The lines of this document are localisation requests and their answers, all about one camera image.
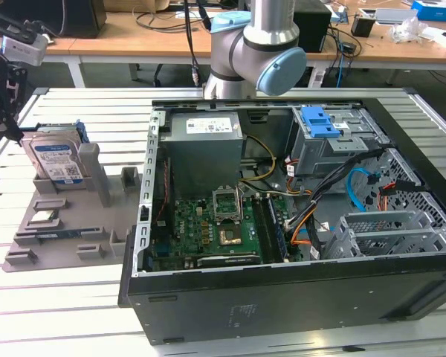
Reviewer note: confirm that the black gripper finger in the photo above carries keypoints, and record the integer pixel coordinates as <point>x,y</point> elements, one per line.
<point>12,128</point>

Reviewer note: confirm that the hard disk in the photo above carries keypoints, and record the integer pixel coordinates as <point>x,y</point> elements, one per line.
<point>55,156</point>

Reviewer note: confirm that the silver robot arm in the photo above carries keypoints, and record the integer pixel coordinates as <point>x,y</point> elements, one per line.
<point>260,41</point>

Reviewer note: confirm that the grey metal disk bay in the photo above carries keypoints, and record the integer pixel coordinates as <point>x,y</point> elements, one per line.
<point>379,223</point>

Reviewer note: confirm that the silver CPU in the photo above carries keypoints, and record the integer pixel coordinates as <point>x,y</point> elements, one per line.
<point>44,216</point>

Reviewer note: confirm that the grey parts rack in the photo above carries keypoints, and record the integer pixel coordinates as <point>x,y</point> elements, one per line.
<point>78,208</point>

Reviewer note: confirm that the large black box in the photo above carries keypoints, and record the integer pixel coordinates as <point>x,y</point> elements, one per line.
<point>81,18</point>

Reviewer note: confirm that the blue RAM stick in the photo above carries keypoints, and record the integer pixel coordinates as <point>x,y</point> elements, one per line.
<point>59,235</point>

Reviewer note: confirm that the brown cardboard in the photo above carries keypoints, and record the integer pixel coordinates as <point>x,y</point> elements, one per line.
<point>134,5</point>

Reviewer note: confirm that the grey power supply unit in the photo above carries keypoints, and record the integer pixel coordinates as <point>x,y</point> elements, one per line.
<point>200,160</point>

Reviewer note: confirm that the green motherboard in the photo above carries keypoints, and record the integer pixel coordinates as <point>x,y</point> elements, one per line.
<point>193,230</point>

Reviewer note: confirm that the thin metal locking lever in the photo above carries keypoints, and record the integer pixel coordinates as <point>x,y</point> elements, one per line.
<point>241,202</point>

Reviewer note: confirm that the CPU socket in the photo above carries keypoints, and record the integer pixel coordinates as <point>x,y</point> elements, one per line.
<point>230,238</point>

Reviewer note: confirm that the black graphics card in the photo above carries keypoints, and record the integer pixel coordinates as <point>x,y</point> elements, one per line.
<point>226,260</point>

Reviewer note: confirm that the black RAM slot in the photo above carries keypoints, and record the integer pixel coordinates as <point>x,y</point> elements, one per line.
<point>262,230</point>

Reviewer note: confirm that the dark RAM stick with label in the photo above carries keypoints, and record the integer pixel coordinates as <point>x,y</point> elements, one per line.
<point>277,230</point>

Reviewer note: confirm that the grey drive cage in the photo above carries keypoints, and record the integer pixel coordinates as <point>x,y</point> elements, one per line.
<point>316,156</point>

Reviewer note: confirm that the blue plastic drive latch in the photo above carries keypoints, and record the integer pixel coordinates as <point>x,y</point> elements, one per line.
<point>319,124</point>

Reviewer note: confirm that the white power strip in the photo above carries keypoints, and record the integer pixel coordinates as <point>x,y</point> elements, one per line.
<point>317,78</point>

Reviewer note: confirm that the black PC case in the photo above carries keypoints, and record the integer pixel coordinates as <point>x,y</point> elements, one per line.
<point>282,308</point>

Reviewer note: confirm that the small black container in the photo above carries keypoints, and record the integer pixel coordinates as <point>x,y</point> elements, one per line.
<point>362,26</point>

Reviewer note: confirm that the flat grey tray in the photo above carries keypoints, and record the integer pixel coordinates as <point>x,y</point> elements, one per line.
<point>390,15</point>

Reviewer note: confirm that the crumpled clear plastic bag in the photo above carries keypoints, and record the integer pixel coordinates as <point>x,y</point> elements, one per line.
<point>409,29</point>

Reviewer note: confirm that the blue cardboard box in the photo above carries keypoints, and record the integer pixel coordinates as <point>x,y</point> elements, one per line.
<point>436,9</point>

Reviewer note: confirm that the white box black inlay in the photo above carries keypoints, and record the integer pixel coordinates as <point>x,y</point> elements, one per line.
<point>444,37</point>

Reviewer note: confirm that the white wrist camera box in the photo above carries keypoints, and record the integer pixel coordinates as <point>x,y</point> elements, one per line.
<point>24,50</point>

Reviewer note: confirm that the wooden desk white frame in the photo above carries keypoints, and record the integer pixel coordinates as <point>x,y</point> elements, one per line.
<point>394,52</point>
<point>115,44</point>

